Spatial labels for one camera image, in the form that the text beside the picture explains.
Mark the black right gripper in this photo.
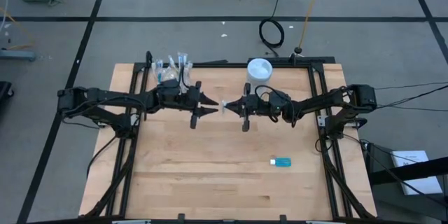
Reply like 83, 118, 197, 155
226, 83, 272, 132

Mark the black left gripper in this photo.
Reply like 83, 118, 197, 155
155, 79, 220, 130

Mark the white wipes canister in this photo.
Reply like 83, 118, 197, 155
244, 57, 274, 95

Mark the clear acrylic organizer box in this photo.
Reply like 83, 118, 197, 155
152, 61, 193, 94

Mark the dark equipment stand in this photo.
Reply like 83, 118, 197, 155
363, 140, 448, 224

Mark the white paper booklet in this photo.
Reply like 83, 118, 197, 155
390, 150, 444, 197

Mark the grey metal foot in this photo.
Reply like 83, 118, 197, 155
0, 48, 36, 62

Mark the black chair base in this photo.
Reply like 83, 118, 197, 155
0, 80, 15, 113

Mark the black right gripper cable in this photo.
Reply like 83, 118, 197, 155
253, 83, 281, 113

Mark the black coiled cable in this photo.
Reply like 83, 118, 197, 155
258, 0, 286, 58

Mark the yellow hanging cable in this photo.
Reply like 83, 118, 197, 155
296, 0, 327, 55

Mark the yellow floor cable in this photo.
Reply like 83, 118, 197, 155
0, 6, 36, 50

